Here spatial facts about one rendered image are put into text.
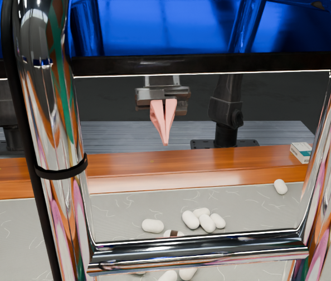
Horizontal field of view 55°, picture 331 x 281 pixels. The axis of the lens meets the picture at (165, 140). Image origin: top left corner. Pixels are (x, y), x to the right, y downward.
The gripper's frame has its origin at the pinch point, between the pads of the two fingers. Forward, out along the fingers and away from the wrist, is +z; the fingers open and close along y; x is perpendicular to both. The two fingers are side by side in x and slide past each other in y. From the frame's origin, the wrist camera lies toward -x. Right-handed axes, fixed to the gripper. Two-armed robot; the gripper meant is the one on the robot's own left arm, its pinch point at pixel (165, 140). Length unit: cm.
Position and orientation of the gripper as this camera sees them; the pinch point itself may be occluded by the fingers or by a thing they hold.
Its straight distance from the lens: 57.4
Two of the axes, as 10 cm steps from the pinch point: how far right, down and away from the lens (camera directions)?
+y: 10.0, -0.5, 0.9
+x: -0.6, 3.9, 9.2
